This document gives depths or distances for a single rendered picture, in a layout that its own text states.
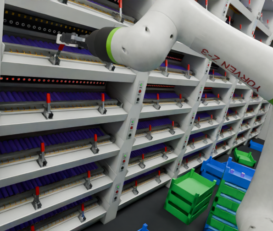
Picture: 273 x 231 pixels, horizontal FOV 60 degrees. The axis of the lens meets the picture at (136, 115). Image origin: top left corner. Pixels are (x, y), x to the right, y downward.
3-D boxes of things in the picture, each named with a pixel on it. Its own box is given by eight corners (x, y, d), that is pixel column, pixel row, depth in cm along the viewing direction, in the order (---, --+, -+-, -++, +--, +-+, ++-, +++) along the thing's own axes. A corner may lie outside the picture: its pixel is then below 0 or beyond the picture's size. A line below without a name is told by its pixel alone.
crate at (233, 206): (265, 207, 148) (270, 197, 146) (267, 226, 130) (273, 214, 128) (217, 187, 159) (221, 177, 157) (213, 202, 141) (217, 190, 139)
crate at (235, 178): (275, 186, 144) (280, 174, 141) (278, 201, 126) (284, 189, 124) (225, 167, 155) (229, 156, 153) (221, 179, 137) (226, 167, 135)
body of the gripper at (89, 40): (91, 54, 62) (72, 52, 68) (114, 61, 68) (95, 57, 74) (96, 25, 61) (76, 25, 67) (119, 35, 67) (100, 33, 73)
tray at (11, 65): (133, 82, 115) (141, 65, 111) (-2, 74, 69) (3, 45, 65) (109, 62, 125) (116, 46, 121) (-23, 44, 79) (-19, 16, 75)
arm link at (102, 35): (136, 29, 63) (110, 18, 57) (127, 72, 65) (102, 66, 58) (121, 29, 67) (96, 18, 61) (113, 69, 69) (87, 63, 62)
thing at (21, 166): (117, 155, 126) (127, 135, 120) (-9, 190, 80) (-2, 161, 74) (96, 131, 136) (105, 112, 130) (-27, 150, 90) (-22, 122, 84)
